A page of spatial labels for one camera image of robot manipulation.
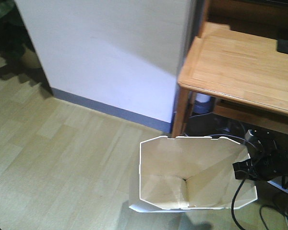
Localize wooden desk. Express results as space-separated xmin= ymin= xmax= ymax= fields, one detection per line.
xmin=172 ymin=0 xmax=288 ymax=148

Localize black cable on floor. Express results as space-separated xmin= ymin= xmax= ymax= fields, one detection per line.
xmin=259 ymin=191 xmax=288 ymax=230

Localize white plastic trash bin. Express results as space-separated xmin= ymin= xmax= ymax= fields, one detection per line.
xmin=129 ymin=136 xmax=257 ymax=212

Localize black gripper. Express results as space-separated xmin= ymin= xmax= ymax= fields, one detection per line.
xmin=232 ymin=149 xmax=288 ymax=181

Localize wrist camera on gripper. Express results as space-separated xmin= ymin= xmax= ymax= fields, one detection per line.
xmin=244 ymin=129 xmax=276 ymax=150

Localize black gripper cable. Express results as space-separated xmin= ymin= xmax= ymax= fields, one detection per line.
xmin=231 ymin=153 xmax=267 ymax=230

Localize black keyboard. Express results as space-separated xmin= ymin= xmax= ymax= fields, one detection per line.
xmin=276 ymin=39 xmax=288 ymax=54

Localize green potted plant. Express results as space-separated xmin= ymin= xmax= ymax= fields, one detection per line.
xmin=0 ymin=0 xmax=41 ymax=69

